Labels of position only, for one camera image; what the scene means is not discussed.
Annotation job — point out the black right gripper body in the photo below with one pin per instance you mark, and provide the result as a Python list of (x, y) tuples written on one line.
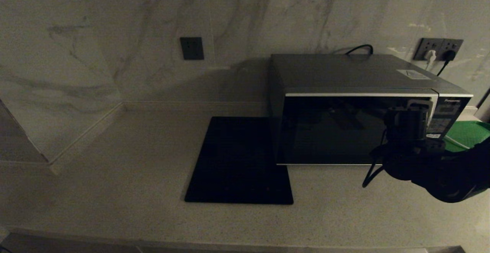
[(405, 124)]

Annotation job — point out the dark glass microwave door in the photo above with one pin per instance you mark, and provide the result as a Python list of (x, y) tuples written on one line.
[(329, 130)]

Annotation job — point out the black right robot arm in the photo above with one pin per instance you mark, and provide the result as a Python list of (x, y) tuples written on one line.
[(440, 172)]

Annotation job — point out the silver microwave oven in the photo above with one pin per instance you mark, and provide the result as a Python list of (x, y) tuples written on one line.
[(344, 73)]

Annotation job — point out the white label sticker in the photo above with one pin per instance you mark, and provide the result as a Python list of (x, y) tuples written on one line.
[(412, 74)]

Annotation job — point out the green plastic tray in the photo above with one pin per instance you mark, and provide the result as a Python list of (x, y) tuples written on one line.
[(469, 132)]

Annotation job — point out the white power plug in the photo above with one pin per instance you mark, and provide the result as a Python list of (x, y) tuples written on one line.
[(430, 55)]

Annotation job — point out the black power plug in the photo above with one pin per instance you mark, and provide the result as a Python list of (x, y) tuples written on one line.
[(448, 55)]

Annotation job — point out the black induction cooktop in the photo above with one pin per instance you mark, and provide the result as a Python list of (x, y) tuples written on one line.
[(237, 161)]

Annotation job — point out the dark double wall socket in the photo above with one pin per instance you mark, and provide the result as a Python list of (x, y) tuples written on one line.
[(437, 45)]

